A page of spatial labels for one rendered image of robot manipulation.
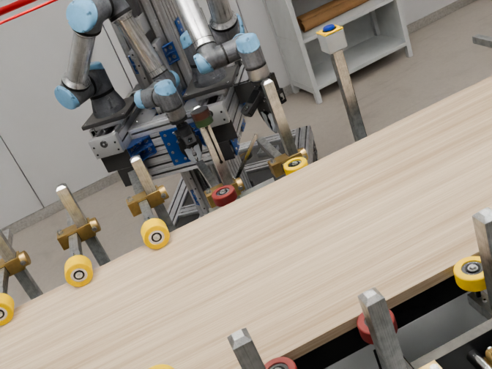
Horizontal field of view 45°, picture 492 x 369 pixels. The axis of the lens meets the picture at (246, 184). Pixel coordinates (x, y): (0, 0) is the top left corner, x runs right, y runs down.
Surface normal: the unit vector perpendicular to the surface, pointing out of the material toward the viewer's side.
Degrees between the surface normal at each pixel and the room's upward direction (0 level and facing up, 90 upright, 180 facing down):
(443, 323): 90
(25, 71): 90
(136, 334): 0
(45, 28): 90
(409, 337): 90
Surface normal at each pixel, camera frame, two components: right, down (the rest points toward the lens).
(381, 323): 0.30, 0.37
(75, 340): -0.33, -0.82
